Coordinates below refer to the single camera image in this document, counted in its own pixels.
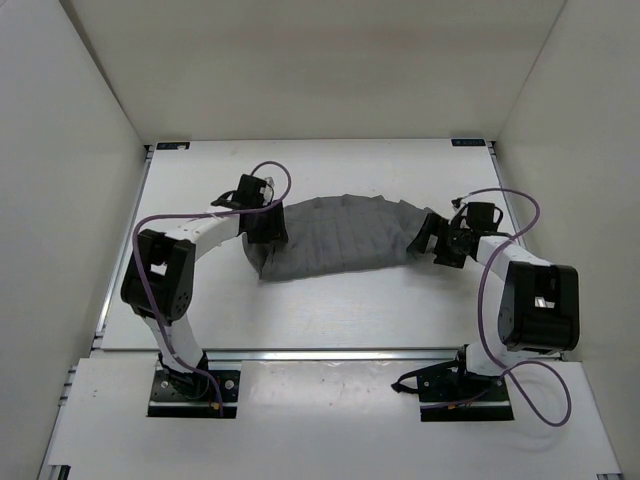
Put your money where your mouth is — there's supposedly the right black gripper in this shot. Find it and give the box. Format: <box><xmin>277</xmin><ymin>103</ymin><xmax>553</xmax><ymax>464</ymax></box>
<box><xmin>407</xmin><ymin>214</ymin><xmax>470</xmax><ymax>269</ymax></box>

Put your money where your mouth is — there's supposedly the grey pleated skirt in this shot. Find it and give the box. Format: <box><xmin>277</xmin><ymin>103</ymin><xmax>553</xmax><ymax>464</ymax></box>
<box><xmin>242</xmin><ymin>194</ymin><xmax>433</xmax><ymax>282</ymax></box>

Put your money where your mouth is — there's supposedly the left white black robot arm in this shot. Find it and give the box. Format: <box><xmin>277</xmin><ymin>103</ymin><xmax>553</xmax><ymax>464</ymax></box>
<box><xmin>120</xmin><ymin>173</ymin><xmax>288</xmax><ymax>398</ymax></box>

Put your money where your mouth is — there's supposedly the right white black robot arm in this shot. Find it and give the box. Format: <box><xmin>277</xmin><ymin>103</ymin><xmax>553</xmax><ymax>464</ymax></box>
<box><xmin>407</xmin><ymin>201</ymin><xmax>580</xmax><ymax>401</ymax></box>

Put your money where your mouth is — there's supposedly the right blue table label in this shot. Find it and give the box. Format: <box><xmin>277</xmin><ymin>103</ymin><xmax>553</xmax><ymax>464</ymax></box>
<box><xmin>451</xmin><ymin>138</ymin><xmax>486</xmax><ymax>147</ymax></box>

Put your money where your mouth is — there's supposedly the blue table label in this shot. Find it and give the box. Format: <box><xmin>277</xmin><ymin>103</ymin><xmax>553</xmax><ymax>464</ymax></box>
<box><xmin>155</xmin><ymin>142</ymin><xmax>190</xmax><ymax>151</ymax></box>
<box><xmin>451</xmin><ymin>138</ymin><xmax>486</xmax><ymax>147</ymax></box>

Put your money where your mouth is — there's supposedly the left blue table label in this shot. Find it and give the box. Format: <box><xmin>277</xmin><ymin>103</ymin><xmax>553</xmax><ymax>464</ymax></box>
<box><xmin>155</xmin><ymin>142</ymin><xmax>190</xmax><ymax>151</ymax></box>

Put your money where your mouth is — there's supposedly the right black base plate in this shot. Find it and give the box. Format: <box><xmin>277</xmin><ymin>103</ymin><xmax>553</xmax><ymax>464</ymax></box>
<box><xmin>391</xmin><ymin>361</ymin><xmax>514</xmax><ymax>423</ymax></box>

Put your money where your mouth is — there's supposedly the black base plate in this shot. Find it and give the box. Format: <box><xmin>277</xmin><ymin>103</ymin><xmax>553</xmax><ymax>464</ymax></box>
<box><xmin>147</xmin><ymin>368</ymin><xmax>241</xmax><ymax>419</ymax></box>
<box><xmin>391</xmin><ymin>361</ymin><xmax>514</xmax><ymax>423</ymax></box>

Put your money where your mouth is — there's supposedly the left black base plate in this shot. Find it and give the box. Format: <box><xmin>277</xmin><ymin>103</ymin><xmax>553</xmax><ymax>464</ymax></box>
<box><xmin>147</xmin><ymin>368</ymin><xmax>241</xmax><ymax>419</ymax></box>

